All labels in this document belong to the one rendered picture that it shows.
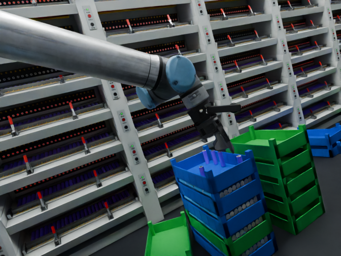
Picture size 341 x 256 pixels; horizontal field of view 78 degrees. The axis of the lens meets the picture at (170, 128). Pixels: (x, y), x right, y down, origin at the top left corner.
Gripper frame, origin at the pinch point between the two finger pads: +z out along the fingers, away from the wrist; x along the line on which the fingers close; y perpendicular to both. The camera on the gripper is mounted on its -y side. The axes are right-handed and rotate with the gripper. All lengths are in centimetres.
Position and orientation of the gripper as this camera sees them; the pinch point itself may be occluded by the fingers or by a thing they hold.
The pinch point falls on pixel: (232, 148)
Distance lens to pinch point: 79.5
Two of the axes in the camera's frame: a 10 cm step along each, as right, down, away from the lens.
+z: 5.3, 8.5, 0.8
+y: -8.5, 5.1, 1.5
